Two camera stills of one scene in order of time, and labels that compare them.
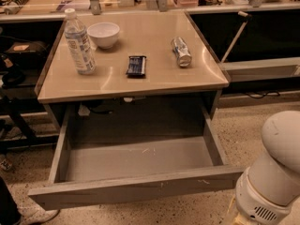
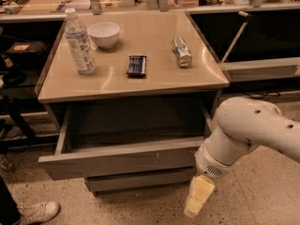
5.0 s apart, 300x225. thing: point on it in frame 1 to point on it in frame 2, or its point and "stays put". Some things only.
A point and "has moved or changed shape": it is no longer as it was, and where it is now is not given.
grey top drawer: (119, 151) has moved or changed shape
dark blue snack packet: (136, 67) stays put
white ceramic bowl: (104, 34) stays put
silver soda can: (182, 52) stays put
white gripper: (257, 200) to (208, 163)
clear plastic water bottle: (79, 43) stays put
